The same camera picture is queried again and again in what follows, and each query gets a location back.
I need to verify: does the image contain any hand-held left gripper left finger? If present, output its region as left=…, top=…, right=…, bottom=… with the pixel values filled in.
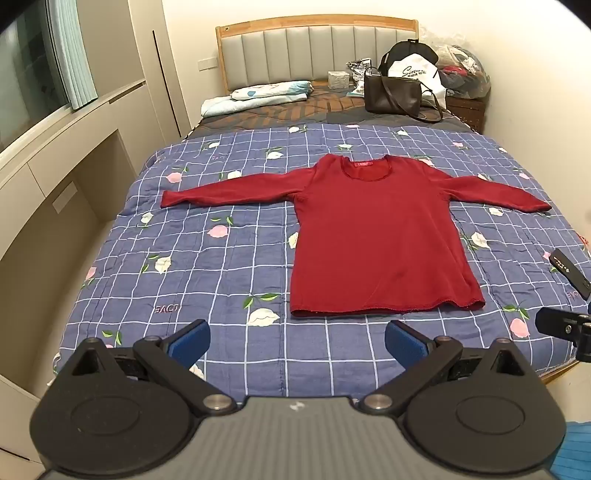
left=55, top=318, right=238, bottom=416

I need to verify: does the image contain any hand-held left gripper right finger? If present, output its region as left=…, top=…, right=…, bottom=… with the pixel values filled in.
left=360, top=319, right=541, bottom=416

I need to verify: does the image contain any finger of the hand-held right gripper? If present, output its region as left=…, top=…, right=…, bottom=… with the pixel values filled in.
left=536, top=307, right=591, bottom=363

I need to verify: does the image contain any red long-sleeve sweater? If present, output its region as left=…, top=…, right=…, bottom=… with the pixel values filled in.
left=160, top=154, right=553, bottom=320

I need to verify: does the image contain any clear plastic bag of clothes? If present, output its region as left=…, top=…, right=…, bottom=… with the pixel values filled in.
left=434, top=44, right=491, bottom=100

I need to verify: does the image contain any black remote control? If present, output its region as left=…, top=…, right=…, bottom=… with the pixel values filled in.
left=551, top=248, right=591, bottom=302

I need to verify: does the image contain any blue floral checked quilt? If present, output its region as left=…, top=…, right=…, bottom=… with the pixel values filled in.
left=53, top=122, right=591, bottom=398

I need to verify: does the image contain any person's blue clothing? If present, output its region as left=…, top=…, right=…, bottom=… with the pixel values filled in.
left=549, top=420, right=591, bottom=480

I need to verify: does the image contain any beige built-in desk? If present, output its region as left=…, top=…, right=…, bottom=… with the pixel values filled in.
left=0, top=78, right=148, bottom=464

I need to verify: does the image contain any dark wooden nightstand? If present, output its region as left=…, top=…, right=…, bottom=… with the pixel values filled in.
left=445, top=95, right=486, bottom=134

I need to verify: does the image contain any dark brown leather handbag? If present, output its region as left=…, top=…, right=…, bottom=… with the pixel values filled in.
left=364, top=66, right=444, bottom=123

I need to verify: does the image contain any brown patterned bed sheet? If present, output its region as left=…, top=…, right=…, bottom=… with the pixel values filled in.
left=191, top=80, right=481, bottom=139

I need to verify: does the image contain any silver patterned packet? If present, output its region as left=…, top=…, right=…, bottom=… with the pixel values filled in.
left=346, top=58, right=372, bottom=90

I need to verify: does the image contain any white printed bag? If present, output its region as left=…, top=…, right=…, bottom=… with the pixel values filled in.
left=387, top=53, right=448, bottom=109

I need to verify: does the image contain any black backpack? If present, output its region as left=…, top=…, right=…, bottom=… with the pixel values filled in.
left=379, top=39, right=439, bottom=75

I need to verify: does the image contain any beige wardrobe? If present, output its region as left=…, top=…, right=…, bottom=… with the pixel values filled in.
left=88, top=0, right=192, bottom=139

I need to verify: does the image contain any wooden bed padded headboard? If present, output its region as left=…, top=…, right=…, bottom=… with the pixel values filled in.
left=215, top=14, right=420, bottom=93

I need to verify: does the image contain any light blue curtain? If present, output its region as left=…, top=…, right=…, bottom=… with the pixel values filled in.
left=46, top=0, right=100, bottom=110

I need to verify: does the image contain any window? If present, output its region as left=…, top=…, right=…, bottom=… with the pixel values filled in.
left=0, top=0, right=70, bottom=148

